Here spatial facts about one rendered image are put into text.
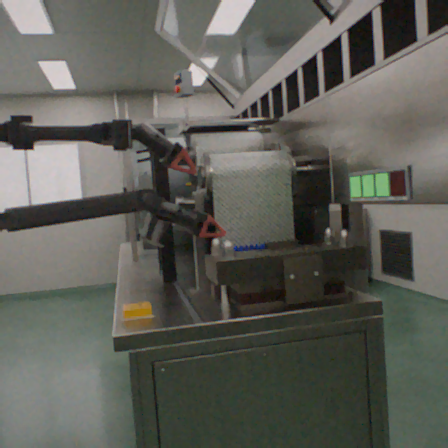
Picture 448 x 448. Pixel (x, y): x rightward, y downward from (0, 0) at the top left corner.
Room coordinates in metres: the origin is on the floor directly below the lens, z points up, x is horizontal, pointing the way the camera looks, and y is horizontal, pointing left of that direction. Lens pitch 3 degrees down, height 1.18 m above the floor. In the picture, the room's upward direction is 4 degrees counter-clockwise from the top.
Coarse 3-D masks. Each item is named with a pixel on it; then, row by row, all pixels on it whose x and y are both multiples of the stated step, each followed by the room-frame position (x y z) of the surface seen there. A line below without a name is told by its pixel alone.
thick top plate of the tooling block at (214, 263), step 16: (208, 256) 1.21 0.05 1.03; (240, 256) 1.17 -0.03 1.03; (256, 256) 1.14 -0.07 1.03; (272, 256) 1.13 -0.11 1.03; (288, 256) 1.14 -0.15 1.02; (336, 256) 1.17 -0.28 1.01; (352, 256) 1.18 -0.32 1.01; (208, 272) 1.22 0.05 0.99; (224, 272) 1.10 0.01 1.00; (240, 272) 1.11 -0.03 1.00; (256, 272) 1.12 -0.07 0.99; (272, 272) 1.13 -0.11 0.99; (336, 272) 1.17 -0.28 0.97
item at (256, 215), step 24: (216, 192) 1.30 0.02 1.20; (240, 192) 1.32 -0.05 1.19; (264, 192) 1.33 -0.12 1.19; (288, 192) 1.35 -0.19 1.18; (216, 216) 1.30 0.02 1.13; (240, 216) 1.32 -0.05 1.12; (264, 216) 1.33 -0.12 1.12; (288, 216) 1.35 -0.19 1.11; (240, 240) 1.32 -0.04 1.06; (264, 240) 1.33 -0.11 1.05
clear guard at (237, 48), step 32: (192, 0) 1.76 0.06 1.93; (224, 0) 1.61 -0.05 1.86; (256, 0) 1.48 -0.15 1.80; (288, 0) 1.37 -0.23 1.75; (192, 32) 2.01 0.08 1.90; (224, 32) 1.81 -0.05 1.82; (256, 32) 1.65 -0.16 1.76; (288, 32) 1.51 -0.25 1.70; (224, 64) 2.07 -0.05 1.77; (256, 64) 1.86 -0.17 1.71
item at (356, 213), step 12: (348, 204) 1.54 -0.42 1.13; (360, 204) 1.54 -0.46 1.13; (348, 216) 1.54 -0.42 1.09; (360, 216) 1.54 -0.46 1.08; (348, 228) 1.54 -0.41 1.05; (360, 228) 1.54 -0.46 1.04; (360, 240) 1.54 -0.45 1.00; (348, 276) 1.56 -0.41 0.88; (360, 276) 1.54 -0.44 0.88; (360, 288) 1.54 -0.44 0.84
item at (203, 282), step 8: (200, 192) 1.37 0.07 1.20; (184, 200) 1.37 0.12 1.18; (192, 200) 1.37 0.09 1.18; (200, 200) 1.37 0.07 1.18; (192, 208) 1.38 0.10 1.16; (200, 208) 1.37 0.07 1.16; (200, 240) 1.37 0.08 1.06; (200, 248) 1.37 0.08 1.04; (200, 256) 1.37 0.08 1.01; (200, 264) 1.37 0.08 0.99; (200, 272) 1.37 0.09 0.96; (200, 280) 1.37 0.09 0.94; (208, 280) 1.38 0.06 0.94; (192, 288) 1.39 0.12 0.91; (200, 288) 1.37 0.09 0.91; (208, 288) 1.37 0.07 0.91
